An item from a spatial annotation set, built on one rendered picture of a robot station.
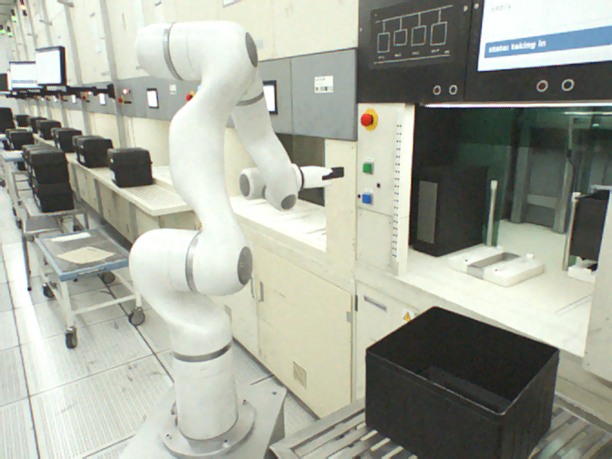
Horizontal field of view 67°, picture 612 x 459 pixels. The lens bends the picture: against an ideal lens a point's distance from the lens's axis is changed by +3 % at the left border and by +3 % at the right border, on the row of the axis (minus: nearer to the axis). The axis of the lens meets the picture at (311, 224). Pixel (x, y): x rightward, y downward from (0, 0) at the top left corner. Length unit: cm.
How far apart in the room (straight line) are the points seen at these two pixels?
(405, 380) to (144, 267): 52
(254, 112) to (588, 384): 94
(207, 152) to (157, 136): 331
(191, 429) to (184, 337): 20
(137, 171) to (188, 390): 271
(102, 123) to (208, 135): 474
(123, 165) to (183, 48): 267
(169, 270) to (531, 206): 167
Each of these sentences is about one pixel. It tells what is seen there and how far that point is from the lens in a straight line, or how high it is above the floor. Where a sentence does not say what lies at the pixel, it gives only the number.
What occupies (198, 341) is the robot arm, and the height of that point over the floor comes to 99.
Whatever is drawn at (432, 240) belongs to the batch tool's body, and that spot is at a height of 93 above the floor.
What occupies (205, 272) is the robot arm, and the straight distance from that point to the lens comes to 81.
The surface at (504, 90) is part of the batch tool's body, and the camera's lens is 115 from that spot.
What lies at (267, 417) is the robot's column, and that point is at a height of 76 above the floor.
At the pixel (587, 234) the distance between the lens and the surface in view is 156.
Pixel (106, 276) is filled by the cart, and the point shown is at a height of 7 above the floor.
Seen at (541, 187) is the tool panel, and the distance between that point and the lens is 215.
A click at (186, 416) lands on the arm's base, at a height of 82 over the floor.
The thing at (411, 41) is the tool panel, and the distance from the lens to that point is 133.
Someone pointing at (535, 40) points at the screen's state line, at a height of 152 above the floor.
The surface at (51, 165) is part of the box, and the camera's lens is 453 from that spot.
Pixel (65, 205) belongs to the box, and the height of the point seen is 51.
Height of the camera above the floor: 143
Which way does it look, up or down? 16 degrees down
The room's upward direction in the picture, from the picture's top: 1 degrees counter-clockwise
